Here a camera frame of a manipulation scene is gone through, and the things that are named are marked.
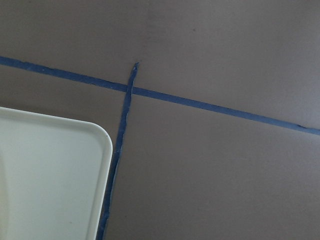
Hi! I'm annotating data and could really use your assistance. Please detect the white bear tray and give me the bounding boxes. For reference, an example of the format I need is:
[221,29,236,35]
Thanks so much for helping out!
[0,107,113,240]

